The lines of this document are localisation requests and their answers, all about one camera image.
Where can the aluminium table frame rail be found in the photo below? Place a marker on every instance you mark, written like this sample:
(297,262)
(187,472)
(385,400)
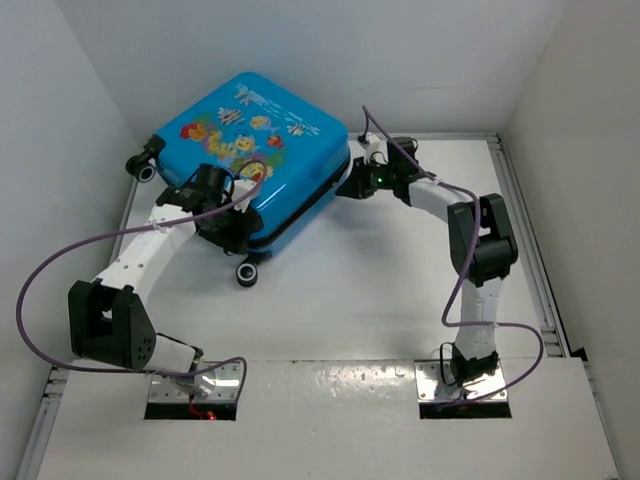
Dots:
(43,424)

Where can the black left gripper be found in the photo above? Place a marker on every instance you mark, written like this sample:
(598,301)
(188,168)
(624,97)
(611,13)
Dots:
(235,240)

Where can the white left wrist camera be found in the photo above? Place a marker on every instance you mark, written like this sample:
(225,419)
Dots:
(244,190)

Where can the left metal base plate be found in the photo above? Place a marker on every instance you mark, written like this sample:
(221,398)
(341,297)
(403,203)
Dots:
(216,385)

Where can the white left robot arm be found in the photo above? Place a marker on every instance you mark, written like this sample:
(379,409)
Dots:
(109,322)

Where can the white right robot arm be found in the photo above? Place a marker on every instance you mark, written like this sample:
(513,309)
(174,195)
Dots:
(482,245)

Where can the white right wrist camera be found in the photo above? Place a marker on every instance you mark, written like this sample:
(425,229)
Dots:
(372,145)

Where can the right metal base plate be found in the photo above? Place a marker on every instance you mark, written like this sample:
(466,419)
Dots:
(436,384)

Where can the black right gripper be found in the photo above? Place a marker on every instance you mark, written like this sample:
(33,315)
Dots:
(358,184)

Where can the metal base plate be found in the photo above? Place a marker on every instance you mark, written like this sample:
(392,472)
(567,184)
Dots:
(436,384)
(216,385)

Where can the blue suitcase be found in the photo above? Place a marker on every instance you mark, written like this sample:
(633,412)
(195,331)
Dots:
(247,130)

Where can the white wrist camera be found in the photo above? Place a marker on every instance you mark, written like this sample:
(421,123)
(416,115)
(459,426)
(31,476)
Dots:
(244,190)
(372,145)

